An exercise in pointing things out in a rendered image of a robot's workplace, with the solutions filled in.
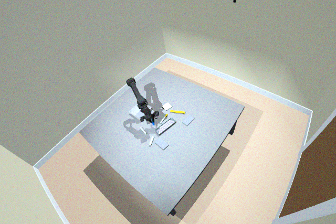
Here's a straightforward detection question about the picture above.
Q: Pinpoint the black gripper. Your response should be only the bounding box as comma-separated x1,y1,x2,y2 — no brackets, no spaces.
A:
140,111,159,123

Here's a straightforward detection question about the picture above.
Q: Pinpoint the white keyboard with purple keys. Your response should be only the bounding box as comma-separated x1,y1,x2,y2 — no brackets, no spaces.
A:
155,118,176,136

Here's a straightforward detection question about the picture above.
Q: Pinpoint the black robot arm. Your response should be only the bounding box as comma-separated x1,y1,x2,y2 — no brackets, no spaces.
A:
126,78,152,121

